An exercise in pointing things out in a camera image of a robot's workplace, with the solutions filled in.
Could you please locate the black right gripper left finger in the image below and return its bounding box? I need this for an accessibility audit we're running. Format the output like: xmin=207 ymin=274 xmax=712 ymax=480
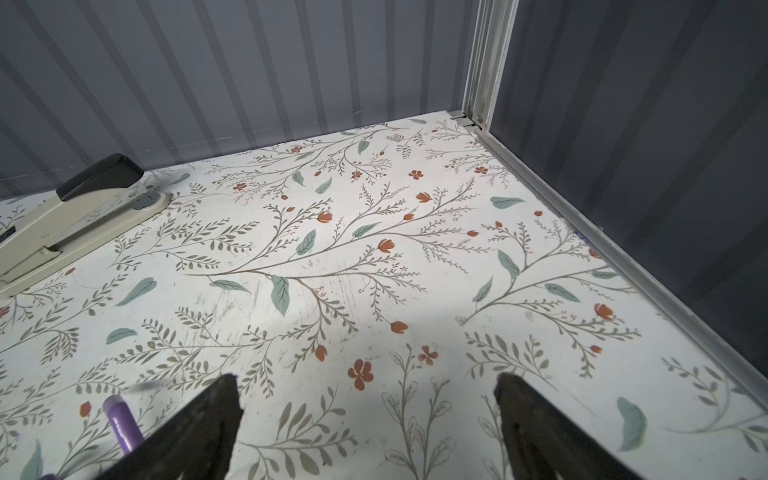
xmin=99 ymin=374 xmax=244 ymax=479

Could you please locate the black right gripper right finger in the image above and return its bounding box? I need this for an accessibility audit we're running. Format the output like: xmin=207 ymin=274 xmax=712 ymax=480
xmin=494 ymin=373 xmax=639 ymax=480

